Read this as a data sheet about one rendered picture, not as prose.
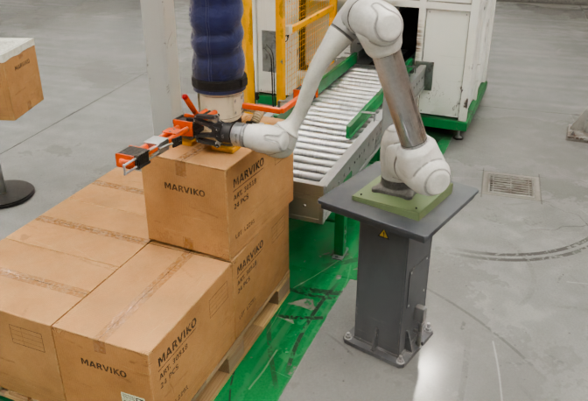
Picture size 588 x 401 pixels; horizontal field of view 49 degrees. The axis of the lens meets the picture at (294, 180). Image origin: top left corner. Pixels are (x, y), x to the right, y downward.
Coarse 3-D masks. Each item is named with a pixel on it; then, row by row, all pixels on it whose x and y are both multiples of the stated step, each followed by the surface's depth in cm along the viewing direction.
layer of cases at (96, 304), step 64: (128, 192) 319; (0, 256) 266; (64, 256) 266; (128, 256) 266; (192, 256) 266; (256, 256) 286; (0, 320) 236; (64, 320) 228; (128, 320) 228; (192, 320) 238; (0, 384) 254; (64, 384) 237; (128, 384) 222; (192, 384) 247
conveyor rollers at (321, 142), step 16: (336, 80) 486; (352, 80) 489; (368, 80) 485; (320, 96) 455; (336, 96) 451; (352, 96) 456; (368, 96) 451; (320, 112) 421; (336, 112) 425; (352, 112) 422; (304, 128) 398; (320, 128) 395; (336, 128) 400; (304, 144) 372; (320, 144) 377; (336, 144) 374; (304, 160) 354; (320, 160) 352; (336, 160) 357; (304, 176) 337; (320, 176) 334
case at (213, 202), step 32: (160, 160) 256; (192, 160) 252; (224, 160) 252; (256, 160) 266; (288, 160) 295; (160, 192) 262; (192, 192) 255; (224, 192) 248; (256, 192) 272; (288, 192) 302; (160, 224) 270; (192, 224) 262; (224, 224) 254; (256, 224) 277; (224, 256) 261
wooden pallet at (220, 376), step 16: (288, 272) 328; (288, 288) 332; (272, 304) 323; (256, 320) 311; (240, 336) 283; (256, 336) 302; (240, 352) 286; (224, 368) 278; (208, 384) 273; (224, 384) 275; (16, 400) 254; (32, 400) 249; (192, 400) 249; (208, 400) 265
